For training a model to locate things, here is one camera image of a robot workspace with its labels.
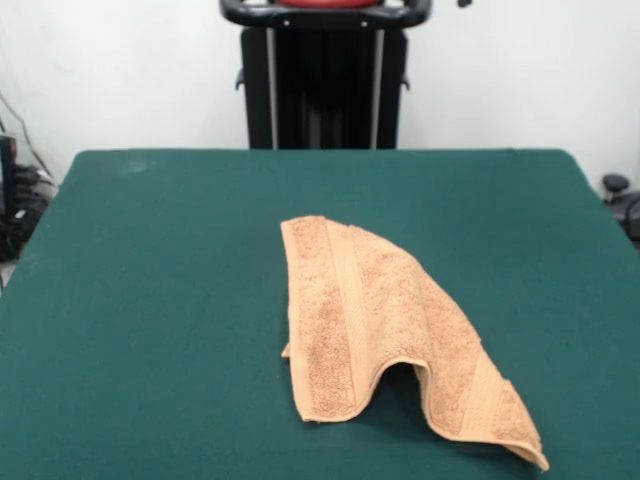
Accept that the black pedestal handle bar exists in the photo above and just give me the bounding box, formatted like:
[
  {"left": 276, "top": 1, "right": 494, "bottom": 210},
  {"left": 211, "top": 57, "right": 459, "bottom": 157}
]
[{"left": 218, "top": 0, "right": 432, "bottom": 29}]

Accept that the orange terry towel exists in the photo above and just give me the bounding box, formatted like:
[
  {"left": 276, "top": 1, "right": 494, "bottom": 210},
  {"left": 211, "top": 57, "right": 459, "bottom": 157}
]
[{"left": 279, "top": 214, "right": 551, "bottom": 472}]

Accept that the grey cable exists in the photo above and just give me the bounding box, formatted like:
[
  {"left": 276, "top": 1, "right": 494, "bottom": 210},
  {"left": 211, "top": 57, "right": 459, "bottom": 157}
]
[{"left": 0, "top": 92, "right": 57, "bottom": 182}]

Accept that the dark green table cloth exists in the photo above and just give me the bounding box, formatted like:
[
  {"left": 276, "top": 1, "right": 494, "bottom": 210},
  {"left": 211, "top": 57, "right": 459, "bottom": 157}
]
[{"left": 0, "top": 147, "right": 640, "bottom": 480}]

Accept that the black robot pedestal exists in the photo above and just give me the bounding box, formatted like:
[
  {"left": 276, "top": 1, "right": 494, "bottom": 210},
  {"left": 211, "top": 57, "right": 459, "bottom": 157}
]
[{"left": 234, "top": 23, "right": 411, "bottom": 151}]

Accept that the black equipment stack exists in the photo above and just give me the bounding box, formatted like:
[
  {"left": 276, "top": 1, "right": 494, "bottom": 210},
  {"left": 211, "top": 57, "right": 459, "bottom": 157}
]
[{"left": 0, "top": 133, "right": 57, "bottom": 264}]

